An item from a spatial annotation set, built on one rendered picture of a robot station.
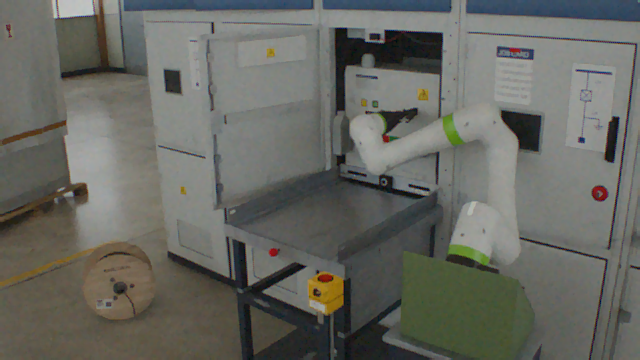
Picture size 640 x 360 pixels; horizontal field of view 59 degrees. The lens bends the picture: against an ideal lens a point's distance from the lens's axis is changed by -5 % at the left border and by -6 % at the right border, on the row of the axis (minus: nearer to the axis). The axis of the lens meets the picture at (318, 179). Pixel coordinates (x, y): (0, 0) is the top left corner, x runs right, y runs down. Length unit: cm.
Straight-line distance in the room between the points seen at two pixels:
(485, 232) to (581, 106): 65
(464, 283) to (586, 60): 93
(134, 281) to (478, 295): 221
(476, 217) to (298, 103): 119
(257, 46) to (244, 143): 42
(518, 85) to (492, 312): 93
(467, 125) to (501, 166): 19
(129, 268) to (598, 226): 236
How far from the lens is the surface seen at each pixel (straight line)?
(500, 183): 208
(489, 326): 171
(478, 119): 205
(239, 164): 263
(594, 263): 237
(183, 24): 347
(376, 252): 219
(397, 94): 261
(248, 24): 307
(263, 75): 262
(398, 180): 269
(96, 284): 343
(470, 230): 181
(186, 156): 366
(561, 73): 222
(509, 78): 229
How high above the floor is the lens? 177
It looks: 19 degrees down
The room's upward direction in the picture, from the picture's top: 1 degrees counter-clockwise
